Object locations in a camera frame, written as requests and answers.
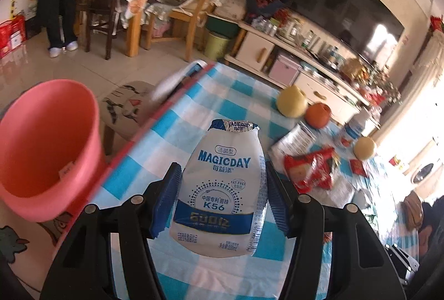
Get white Magicday yogurt bottle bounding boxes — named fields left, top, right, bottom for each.
left=169, top=119, right=267, bottom=258

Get green trash bin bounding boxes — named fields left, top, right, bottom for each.
left=204, top=32, right=230, bottom=61

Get small red packet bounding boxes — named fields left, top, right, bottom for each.
left=349, top=159, right=368, bottom=178

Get pink plastic bucket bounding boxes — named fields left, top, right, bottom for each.
left=1, top=79, right=106, bottom=223

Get red snack bag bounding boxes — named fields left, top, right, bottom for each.
left=283, top=146, right=340, bottom=194

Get blue white checkered tablecloth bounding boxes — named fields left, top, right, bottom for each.
left=92, top=64, right=418, bottom=299

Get standing white yogurt bottle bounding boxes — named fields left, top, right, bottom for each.
left=339, top=108, right=370, bottom=148

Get red apple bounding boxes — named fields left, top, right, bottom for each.
left=304, top=102, right=331, bottom=129

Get cushioned stool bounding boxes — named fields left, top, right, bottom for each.
left=99, top=81, right=154, bottom=156

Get yellow pear left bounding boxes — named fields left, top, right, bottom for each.
left=276, top=85, right=308, bottom=118

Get pink storage box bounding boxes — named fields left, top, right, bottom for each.
left=269, top=56, right=302, bottom=86

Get white TV cabinet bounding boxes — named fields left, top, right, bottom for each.
left=224, top=22, right=370, bottom=124

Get red gift boxes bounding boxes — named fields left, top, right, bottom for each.
left=0, top=15, right=26, bottom=58

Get black television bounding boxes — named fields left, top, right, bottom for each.
left=291, top=0, right=404, bottom=62

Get dark wooden chair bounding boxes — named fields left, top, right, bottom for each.
left=78, top=0, right=130, bottom=61

